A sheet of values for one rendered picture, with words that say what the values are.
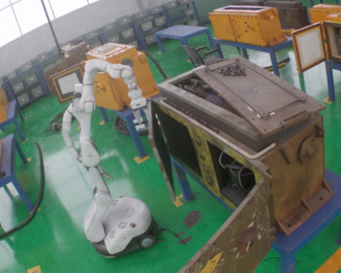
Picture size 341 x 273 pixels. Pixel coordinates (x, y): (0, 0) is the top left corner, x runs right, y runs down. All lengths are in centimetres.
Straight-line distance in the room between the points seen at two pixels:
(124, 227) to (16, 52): 863
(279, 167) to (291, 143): 15
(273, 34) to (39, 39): 753
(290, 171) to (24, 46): 977
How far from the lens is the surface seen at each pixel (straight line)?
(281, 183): 192
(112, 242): 303
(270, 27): 577
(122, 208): 327
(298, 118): 175
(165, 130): 287
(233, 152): 183
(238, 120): 187
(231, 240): 148
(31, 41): 1082
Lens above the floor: 222
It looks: 27 degrees down
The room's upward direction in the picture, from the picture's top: 20 degrees counter-clockwise
